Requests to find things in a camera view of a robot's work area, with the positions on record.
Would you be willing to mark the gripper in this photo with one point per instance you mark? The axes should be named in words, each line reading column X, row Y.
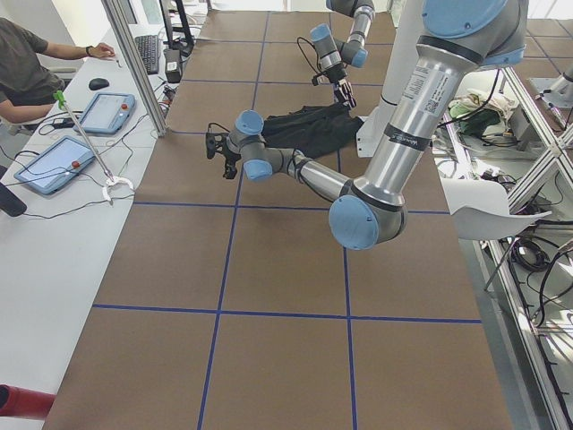
column 339, row 83
column 231, row 158

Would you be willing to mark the black graphic t-shirt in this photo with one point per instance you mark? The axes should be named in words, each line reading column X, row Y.
column 315, row 131

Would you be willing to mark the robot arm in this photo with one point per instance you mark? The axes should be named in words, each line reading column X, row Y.
column 335, row 55
column 438, row 43

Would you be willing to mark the pile of clothes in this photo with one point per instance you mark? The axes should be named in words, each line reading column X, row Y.
column 480, row 116

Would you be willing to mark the black power adapter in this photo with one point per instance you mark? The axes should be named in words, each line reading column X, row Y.
column 173, row 65

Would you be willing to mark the upper blue teach pendant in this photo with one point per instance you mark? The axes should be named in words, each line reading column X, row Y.
column 107, row 112

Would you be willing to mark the blue teach pendant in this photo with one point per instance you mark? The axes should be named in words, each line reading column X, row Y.
column 107, row 112
column 56, row 166

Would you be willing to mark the black keyboard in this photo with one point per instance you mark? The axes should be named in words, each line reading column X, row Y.
column 148, row 49

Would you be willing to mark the black computer mouse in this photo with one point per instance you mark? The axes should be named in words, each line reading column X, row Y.
column 98, row 84

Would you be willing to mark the lower blue teach pendant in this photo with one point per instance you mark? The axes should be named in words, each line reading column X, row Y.
column 56, row 166

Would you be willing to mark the white plastic chair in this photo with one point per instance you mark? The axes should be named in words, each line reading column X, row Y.
column 480, row 210

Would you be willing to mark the seated person in green shirt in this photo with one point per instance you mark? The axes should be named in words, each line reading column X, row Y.
column 27, row 86

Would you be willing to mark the red cylinder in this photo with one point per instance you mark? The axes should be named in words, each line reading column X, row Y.
column 24, row 403

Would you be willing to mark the aluminium frame post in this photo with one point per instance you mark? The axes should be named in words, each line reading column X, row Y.
column 124, row 37

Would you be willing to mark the green handled reacher grabber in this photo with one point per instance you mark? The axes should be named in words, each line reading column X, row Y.
column 112, row 180

